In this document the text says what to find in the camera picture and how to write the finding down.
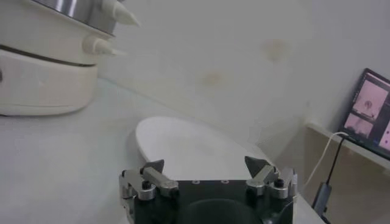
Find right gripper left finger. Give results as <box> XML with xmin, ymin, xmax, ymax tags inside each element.
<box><xmin>119</xmin><ymin>159</ymin><xmax>179</xmax><ymax>201</ymax></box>

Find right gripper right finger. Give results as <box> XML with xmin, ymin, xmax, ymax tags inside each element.
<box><xmin>244</xmin><ymin>156</ymin><xmax>298</xmax><ymax>200</ymax></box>

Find round white plate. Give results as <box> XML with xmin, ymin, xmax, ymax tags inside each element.
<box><xmin>135</xmin><ymin>116</ymin><xmax>275</xmax><ymax>181</ymax></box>

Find white side desk with label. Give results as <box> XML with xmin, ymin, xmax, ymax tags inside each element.
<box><xmin>304</xmin><ymin>121</ymin><xmax>390</xmax><ymax>224</ymax></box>

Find dark laptop with pink screen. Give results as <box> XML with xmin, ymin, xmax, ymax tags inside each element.
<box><xmin>339</xmin><ymin>68</ymin><xmax>390</xmax><ymax>161</ymax></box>

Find cream electric cooking pot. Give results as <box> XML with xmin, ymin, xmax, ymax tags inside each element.
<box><xmin>0</xmin><ymin>0</ymin><xmax>129</xmax><ymax>117</ymax></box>

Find black cable with adapter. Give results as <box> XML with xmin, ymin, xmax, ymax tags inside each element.
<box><xmin>311</xmin><ymin>136</ymin><xmax>348</xmax><ymax>224</ymax></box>

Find white laptop cable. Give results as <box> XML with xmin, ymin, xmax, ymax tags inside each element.
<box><xmin>292</xmin><ymin>131</ymin><xmax>349</xmax><ymax>197</ymax></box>

